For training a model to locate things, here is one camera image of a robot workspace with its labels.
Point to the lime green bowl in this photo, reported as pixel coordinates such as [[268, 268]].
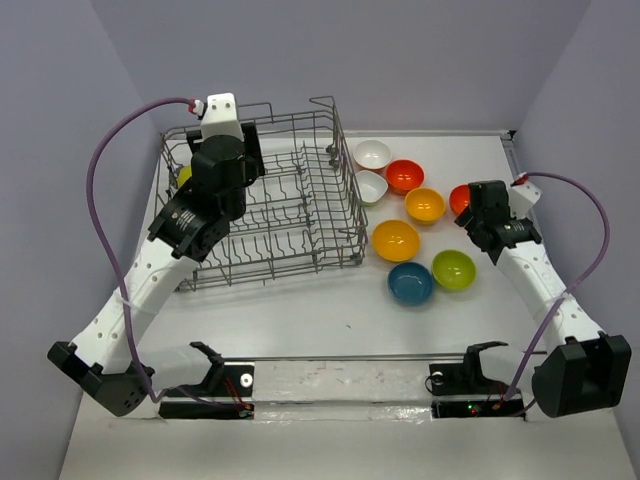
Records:
[[454, 270], [183, 176]]

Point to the orange-red bowl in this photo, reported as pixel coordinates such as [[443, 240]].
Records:
[[404, 175], [459, 199]]

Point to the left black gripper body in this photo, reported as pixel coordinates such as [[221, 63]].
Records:
[[251, 173]]

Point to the yellow bowl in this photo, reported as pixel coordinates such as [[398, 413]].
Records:
[[396, 240], [425, 205]]

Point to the grey wire dish rack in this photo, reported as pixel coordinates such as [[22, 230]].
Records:
[[304, 215]]

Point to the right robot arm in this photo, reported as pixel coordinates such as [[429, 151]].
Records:
[[571, 364]]

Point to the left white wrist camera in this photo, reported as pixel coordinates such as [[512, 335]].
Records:
[[221, 117]]

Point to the square white bowl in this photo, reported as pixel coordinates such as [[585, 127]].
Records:
[[372, 187]]

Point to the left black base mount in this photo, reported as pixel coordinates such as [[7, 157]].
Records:
[[229, 398]]

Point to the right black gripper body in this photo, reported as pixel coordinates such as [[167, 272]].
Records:
[[465, 218]]

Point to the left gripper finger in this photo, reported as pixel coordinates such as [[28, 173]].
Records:
[[252, 146], [194, 140]]

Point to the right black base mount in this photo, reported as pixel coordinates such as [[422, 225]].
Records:
[[476, 385]]

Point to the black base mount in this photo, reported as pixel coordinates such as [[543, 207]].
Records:
[[476, 385], [229, 398]]

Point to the round white bowl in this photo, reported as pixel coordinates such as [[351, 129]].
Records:
[[372, 155]]

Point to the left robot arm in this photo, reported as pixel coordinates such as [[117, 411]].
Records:
[[103, 359]]

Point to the blue bowl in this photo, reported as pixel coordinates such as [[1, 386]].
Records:
[[410, 283]]

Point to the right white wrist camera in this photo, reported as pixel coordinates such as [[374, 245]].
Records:
[[523, 195]]

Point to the metal rail at front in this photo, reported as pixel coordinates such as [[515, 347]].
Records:
[[369, 357]]

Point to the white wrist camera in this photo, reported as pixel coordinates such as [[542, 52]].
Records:
[[221, 117], [523, 195]]

